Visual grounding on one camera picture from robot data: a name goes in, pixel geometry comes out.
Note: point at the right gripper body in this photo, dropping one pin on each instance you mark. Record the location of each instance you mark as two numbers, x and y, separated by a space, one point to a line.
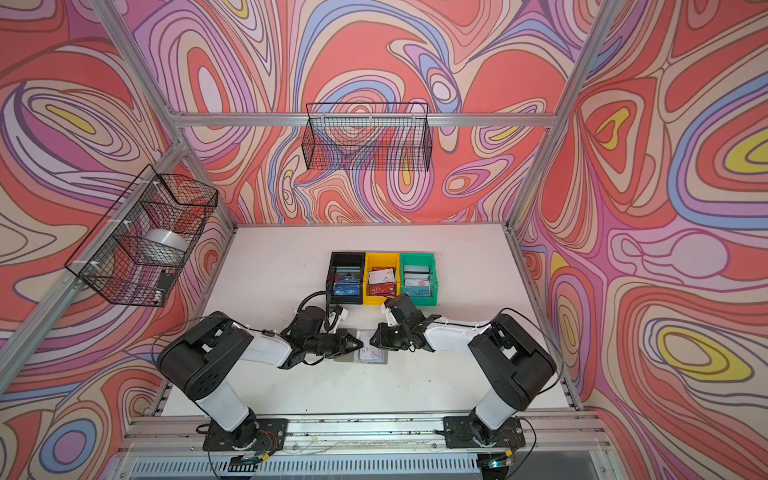
396 336

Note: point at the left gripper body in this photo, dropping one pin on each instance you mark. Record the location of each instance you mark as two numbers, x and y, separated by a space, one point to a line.
327 345

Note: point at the grey card holder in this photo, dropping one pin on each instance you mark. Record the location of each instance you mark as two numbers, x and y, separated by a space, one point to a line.
352 358

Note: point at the white vip card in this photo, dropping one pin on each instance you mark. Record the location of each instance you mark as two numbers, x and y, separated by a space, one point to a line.
382 275
368 354

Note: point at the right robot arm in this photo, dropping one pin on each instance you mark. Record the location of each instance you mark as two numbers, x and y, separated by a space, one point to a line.
516 366

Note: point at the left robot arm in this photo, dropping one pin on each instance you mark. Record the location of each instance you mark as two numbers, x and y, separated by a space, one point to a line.
199 361

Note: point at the red VIP card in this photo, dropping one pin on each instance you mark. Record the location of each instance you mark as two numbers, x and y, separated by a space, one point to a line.
383 289

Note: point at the blue card in black bin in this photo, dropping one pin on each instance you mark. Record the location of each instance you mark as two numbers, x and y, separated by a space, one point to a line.
347 290

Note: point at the white VIP card in bin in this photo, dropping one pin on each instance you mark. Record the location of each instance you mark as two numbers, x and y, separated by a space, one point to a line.
382 275

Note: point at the yellow storage bin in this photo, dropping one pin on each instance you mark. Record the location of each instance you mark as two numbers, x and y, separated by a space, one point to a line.
380 259

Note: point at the black storage bin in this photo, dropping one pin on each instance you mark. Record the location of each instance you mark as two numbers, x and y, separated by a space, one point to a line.
345 267

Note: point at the white tape roll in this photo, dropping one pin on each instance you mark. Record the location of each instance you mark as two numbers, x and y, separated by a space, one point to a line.
163 247

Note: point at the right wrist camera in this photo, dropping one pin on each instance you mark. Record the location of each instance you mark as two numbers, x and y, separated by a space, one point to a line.
400 310

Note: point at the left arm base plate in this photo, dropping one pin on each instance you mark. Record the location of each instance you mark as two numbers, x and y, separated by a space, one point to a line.
265 435

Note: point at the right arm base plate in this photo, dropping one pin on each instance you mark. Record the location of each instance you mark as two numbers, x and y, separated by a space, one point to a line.
466 432

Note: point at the black wire basket back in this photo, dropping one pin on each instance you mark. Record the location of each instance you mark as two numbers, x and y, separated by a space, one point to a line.
367 136

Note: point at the black wire basket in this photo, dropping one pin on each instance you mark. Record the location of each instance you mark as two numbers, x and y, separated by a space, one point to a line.
114 268
367 136

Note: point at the black wire basket left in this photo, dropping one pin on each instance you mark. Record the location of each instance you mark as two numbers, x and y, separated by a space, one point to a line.
114 268

